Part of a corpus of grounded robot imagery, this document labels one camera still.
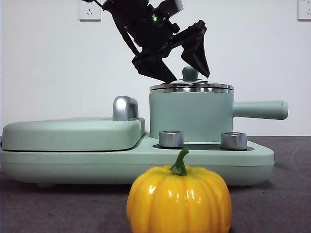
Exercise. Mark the mint green cooker base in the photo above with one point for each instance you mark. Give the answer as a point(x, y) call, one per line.
point(97, 167)

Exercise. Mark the silver control knob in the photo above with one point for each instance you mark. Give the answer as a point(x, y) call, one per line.
point(171, 139)
point(233, 140)

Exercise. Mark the glass pot lid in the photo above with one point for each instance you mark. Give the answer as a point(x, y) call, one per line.
point(190, 72)

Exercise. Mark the yellow toy pumpkin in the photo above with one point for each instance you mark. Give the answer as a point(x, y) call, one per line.
point(179, 201)

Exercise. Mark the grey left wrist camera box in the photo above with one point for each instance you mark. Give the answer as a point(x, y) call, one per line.
point(176, 4)

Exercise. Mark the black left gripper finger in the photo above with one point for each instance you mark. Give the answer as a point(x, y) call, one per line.
point(155, 69)
point(196, 58)

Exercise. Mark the white wall socket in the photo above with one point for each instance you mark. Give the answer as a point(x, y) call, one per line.
point(305, 11)
point(89, 14)

